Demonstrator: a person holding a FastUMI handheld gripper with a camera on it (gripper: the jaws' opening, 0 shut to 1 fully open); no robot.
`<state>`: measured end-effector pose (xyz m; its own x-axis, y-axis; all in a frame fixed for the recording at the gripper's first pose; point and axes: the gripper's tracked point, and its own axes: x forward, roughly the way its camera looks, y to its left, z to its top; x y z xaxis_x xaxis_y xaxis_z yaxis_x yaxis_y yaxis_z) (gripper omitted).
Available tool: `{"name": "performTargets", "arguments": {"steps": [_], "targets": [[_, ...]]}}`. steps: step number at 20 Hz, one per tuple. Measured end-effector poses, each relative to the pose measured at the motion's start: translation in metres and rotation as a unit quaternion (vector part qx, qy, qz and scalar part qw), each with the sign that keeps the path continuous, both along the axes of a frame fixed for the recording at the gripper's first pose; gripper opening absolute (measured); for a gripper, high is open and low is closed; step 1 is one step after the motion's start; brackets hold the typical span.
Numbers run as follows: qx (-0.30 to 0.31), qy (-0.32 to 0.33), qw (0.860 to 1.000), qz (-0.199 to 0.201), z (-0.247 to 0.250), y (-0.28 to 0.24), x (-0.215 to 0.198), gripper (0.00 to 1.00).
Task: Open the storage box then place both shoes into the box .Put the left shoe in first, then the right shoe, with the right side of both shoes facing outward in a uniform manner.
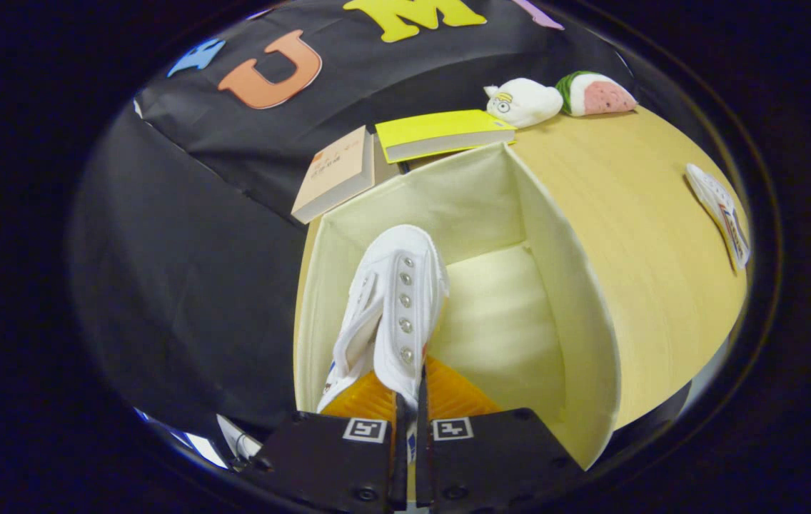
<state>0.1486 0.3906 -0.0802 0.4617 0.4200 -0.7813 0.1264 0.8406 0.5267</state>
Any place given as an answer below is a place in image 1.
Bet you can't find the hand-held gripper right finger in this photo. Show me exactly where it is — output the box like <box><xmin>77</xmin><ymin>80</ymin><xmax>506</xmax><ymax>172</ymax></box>
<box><xmin>416</xmin><ymin>356</ymin><xmax>586</xmax><ymax>513</ymax></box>

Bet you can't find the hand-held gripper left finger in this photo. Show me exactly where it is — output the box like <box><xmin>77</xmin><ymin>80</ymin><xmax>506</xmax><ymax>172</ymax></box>
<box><xmin>233</xmin><ymin>368</ymin><xmax>408</xmax><ymax>511</ymax></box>

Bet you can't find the green fabric storage box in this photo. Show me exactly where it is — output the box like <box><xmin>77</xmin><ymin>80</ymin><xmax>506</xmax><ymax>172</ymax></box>
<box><xmin>293</xmin><ymin>141</ymin><xmax>624</xmax><ymax>472</ymax></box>

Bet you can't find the white canvas shoe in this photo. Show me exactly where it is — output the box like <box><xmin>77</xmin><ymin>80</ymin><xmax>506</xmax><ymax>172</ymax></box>
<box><xmin>316</xmin><ymin>224</ymin><xmax>450</xmax><ymax>415</ymax></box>
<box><xmin>685</xmin><ymin>163</ymin><xmax>752</xmax><ymax>271</ymax></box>

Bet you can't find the black backdrop cloth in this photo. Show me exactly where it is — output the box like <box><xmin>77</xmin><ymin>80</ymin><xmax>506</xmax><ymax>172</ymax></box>
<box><xmin>70</xmin><ymin>0</ymin><xmax>635</xmax><ymax>436</ymax></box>

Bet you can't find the yellow book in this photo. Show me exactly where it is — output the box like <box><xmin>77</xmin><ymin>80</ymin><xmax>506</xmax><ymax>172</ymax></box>
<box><xmin>375</xmin><ymin>109</ymin><xmax>518</xmax><ymax>164</ymax></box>

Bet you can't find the white plush toy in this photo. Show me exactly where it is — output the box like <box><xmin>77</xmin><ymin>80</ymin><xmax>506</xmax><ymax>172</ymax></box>
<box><xmin>484</xmin><ymin>77</ymin><xmax>564</xmax><ymax>129</ymax></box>

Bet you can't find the watermelon slice plush toy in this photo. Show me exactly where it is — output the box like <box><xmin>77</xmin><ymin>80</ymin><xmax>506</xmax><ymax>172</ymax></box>
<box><xmin>556</xmin><ymin>70</ymin><xmax>639</xmax><ymax>117</ymax></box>

